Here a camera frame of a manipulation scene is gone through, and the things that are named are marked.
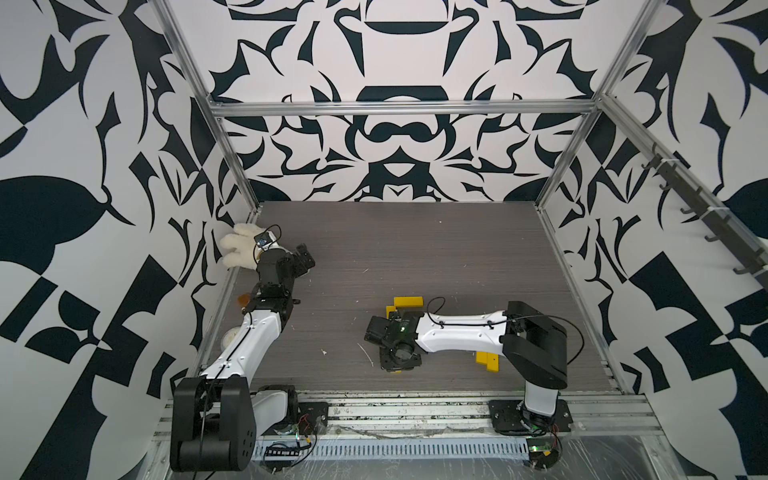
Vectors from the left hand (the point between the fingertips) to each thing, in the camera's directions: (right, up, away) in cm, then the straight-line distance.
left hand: (287, 247), depth 85 cm
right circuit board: (+65, -48, -14) cm, 82 cm away
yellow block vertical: (+29, -19, +6) cm, 35 cm away
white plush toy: (-19, -1, +11) cm, 22 cm away
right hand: (+28, -31, -2) cm, 42 cm away
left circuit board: (+3, -49, -12) cm, 50 cm away
